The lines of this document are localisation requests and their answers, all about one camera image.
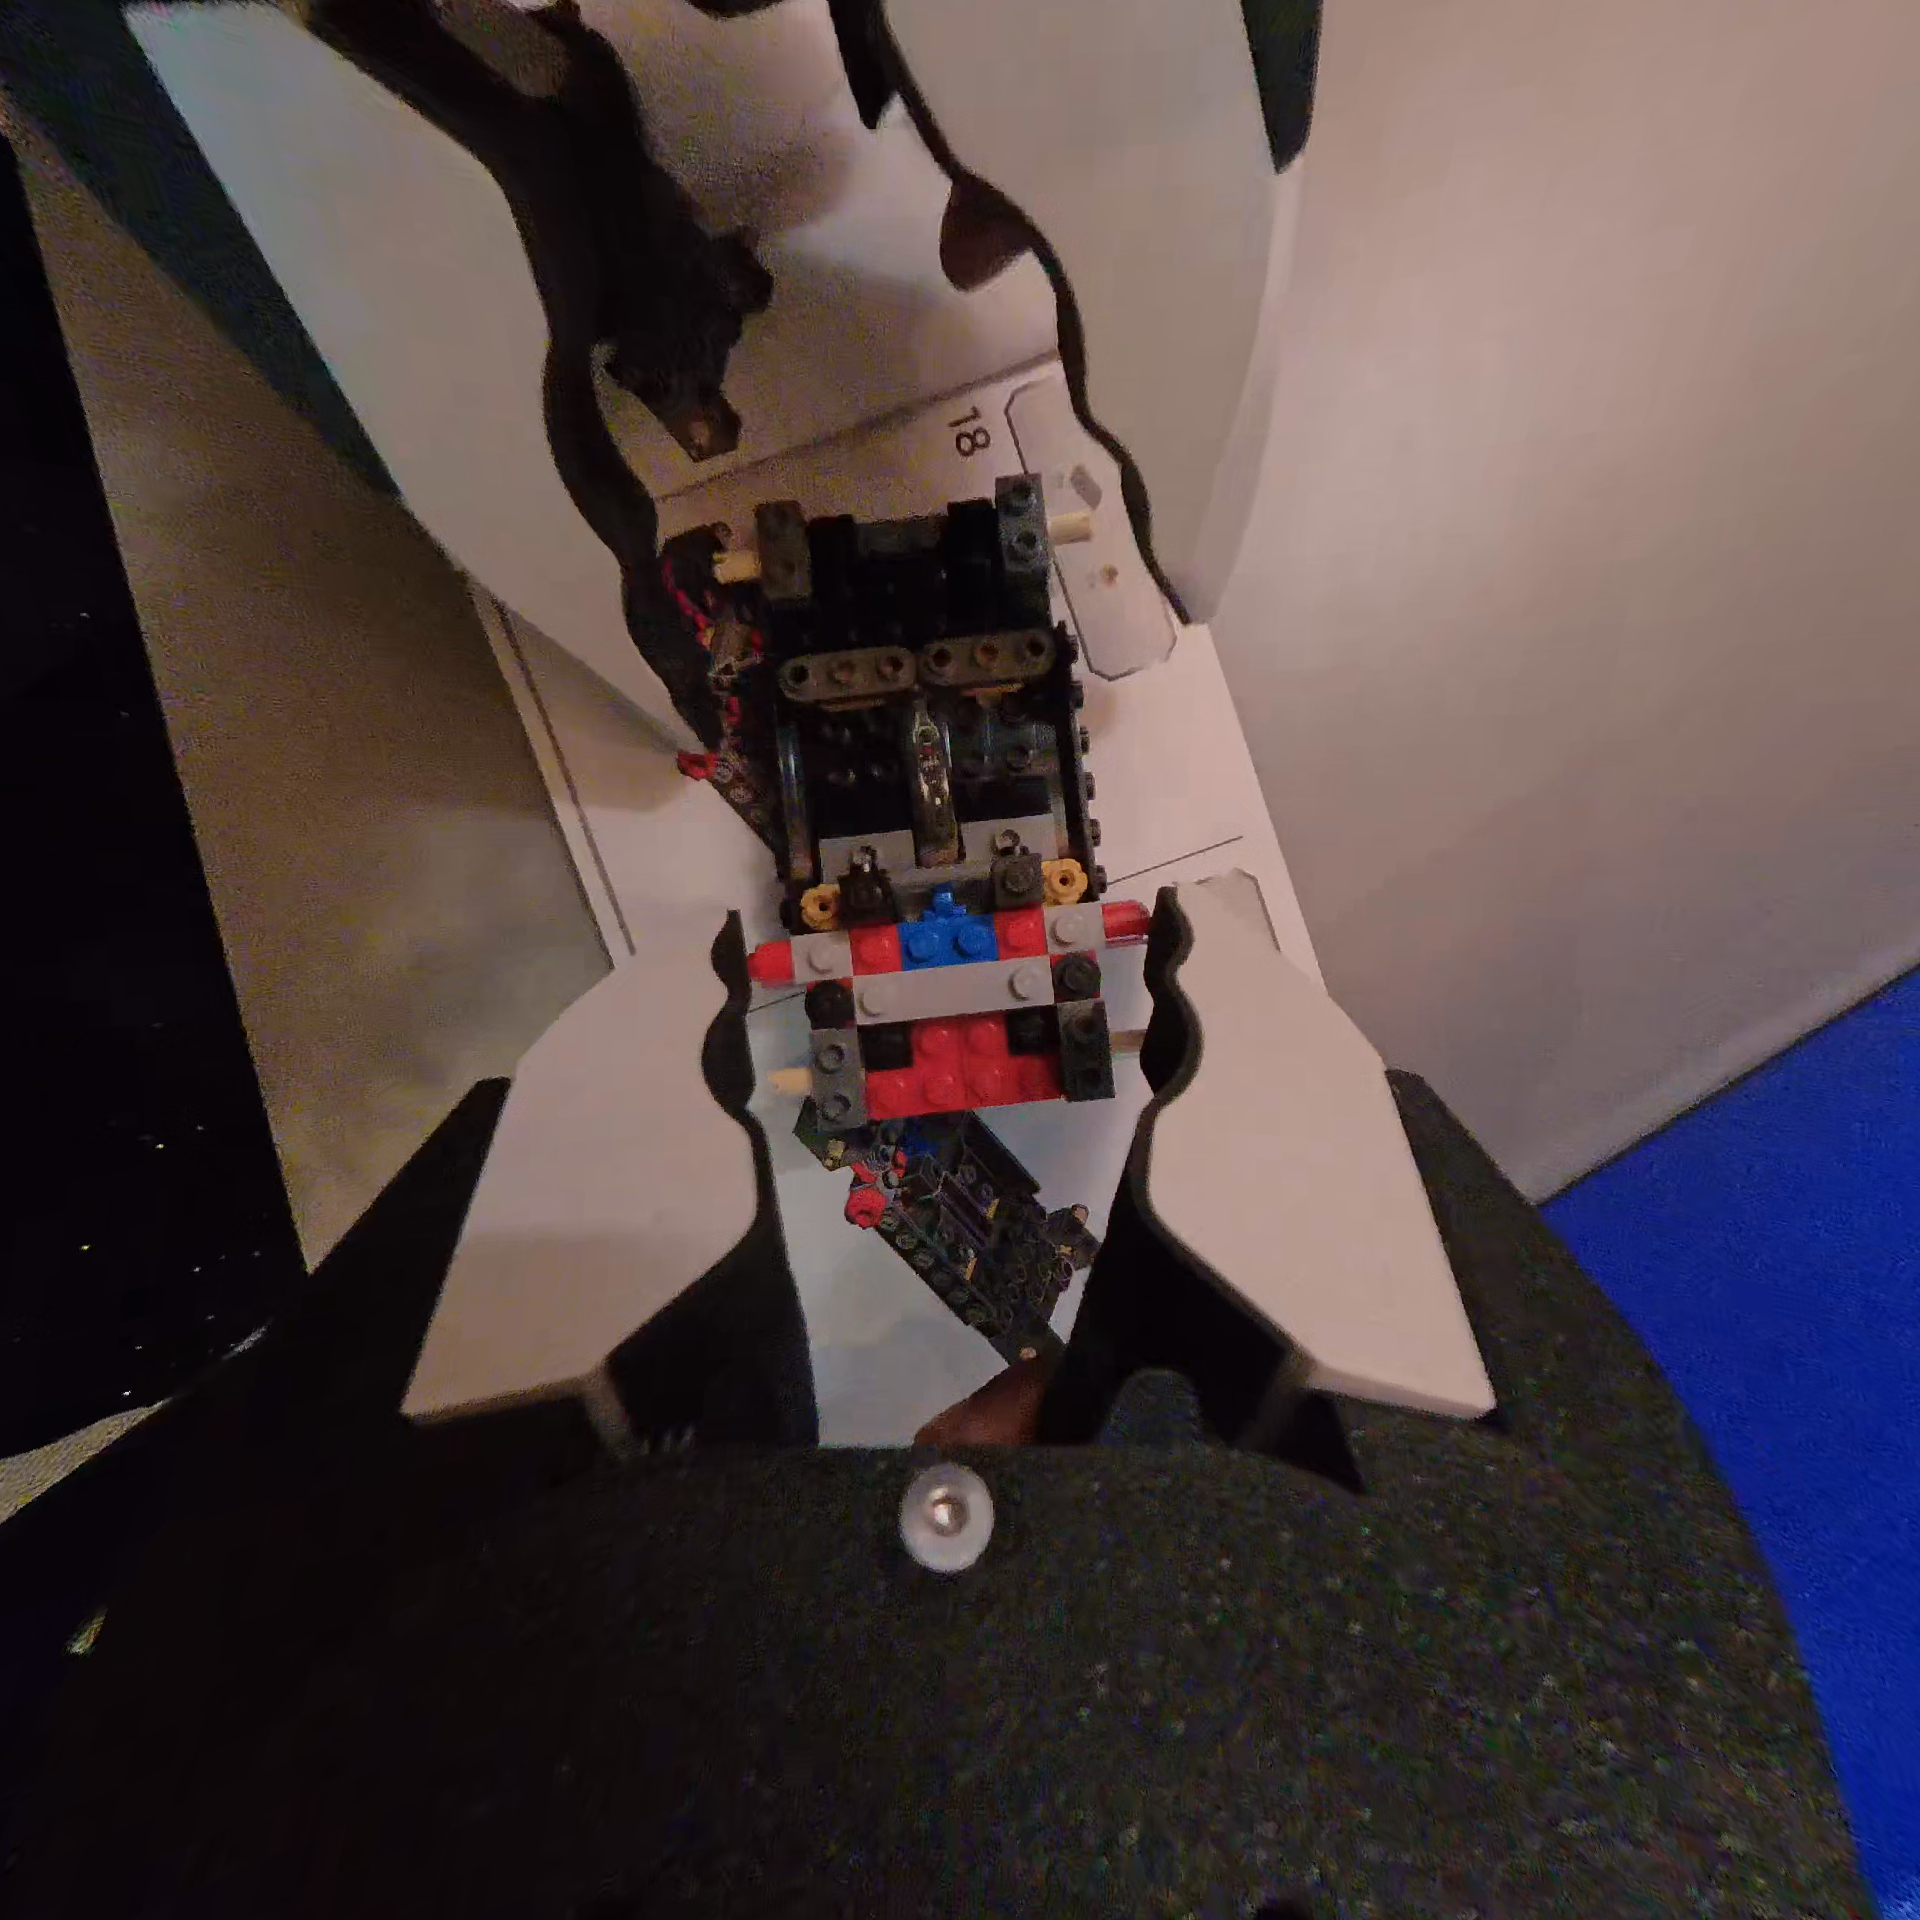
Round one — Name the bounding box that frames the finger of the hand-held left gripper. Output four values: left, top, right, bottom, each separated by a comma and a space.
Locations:
129, 0, 723, 758
833, 0, 1327, 629

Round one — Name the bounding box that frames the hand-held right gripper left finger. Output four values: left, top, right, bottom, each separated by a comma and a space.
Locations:
402, 908, 826, 1454

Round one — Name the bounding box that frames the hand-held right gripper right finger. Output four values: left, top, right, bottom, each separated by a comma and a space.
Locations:
1035, 883, 1502, 1466

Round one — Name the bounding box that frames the lego instruction booklet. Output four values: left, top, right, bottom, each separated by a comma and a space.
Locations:
471, 351, 1328, 1448

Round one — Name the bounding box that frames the blue plastic bin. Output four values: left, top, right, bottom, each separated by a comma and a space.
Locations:
1544, 967, 1920, 1914

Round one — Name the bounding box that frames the black and red lego model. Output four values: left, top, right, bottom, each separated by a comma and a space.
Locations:
719, 470, 1158, 1128

